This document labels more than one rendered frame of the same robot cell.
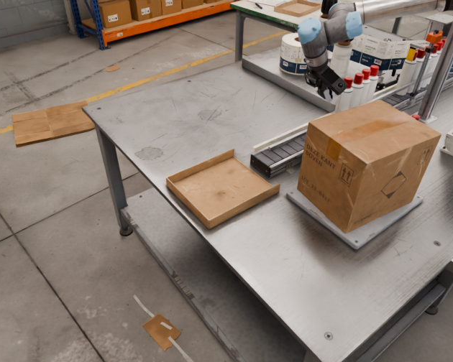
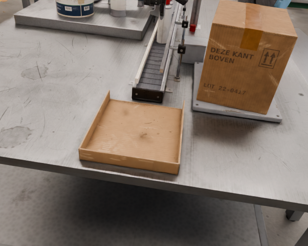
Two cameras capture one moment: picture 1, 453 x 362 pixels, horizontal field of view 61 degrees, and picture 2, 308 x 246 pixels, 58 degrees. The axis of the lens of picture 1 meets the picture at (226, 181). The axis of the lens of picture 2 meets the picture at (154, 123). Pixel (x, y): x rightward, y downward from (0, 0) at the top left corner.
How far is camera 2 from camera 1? 0.80 m
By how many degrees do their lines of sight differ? 37
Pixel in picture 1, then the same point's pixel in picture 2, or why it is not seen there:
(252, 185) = (159, 114)
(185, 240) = (56, 219)
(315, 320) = not seen: outside the picture
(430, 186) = not seen: hidden behind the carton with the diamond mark
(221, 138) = (77, 89)
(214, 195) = (141, 141)
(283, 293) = (296, 186)
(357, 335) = not seen: outside the picture
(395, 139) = (277, 18)
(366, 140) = (267, 23)
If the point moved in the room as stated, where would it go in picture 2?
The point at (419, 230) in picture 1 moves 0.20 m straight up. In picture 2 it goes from (284, 91) to (305, 43)
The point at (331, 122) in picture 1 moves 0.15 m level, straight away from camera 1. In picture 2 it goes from (226, 18) to (198, 5)
